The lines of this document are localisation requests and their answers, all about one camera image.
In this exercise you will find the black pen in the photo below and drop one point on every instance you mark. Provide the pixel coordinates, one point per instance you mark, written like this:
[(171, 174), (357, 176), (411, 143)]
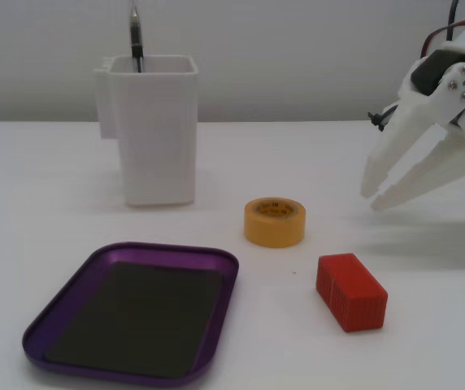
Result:
[(136, 36)]

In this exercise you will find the purple metal tray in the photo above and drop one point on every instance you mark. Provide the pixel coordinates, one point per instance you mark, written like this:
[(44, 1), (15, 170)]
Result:
[(216, 292)]

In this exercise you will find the red ribbed block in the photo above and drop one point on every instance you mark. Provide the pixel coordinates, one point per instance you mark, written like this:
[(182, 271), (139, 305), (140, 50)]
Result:
[(358, 300)]

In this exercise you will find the white plastic pen holder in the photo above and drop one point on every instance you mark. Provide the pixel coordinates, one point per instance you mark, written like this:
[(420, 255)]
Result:
[(157, 142)]

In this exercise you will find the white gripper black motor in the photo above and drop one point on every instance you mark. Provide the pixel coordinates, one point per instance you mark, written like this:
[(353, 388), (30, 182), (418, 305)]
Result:
[(428, 106)]

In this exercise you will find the yellow tape roll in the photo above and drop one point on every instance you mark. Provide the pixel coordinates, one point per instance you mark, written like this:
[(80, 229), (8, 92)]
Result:
[(275, 229)]

